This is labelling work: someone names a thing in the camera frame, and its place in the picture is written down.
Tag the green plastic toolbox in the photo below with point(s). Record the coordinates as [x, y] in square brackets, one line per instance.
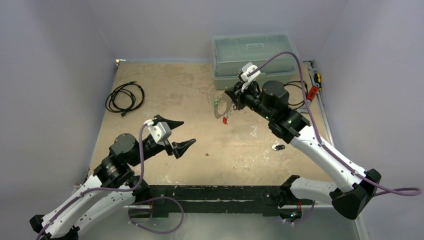
[229, 53]

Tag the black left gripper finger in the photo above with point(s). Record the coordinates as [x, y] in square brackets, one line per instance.
[161, 123]
[179, 148]

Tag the yellow black tool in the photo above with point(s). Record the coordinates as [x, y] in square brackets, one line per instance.
[314, 76]

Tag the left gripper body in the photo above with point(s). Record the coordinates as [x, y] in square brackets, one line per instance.
[168, 146]

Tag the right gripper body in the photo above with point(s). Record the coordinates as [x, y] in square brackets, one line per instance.
[238, 98]

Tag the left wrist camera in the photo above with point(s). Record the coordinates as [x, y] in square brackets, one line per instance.
[149, 124]

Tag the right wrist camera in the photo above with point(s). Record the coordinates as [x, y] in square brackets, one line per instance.
[249, 73]

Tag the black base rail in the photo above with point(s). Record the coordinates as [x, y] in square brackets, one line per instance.
[215, 200]

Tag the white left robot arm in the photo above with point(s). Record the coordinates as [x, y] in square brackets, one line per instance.
[116, 182]

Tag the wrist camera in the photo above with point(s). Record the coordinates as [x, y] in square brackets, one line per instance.
[249, 73]
[149, 124]

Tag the red handled adjustable wrench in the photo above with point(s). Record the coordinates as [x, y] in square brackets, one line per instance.
[309, 98]

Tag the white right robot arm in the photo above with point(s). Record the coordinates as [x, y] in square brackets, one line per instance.
[352, 187]

